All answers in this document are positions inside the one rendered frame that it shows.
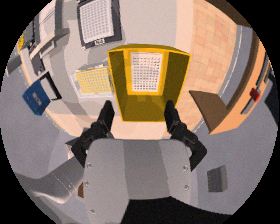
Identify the yellow open-top bin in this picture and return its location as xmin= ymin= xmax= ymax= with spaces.
xmin=107 ymin=44 xmax=191 ymax=122

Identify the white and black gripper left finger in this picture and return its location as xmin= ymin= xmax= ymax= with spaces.
xmin=71 ymin=100 xmax=115 ymax=168

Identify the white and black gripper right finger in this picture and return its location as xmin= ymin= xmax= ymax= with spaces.
xmin=164 ymin=100 xmax=207 ymax=172

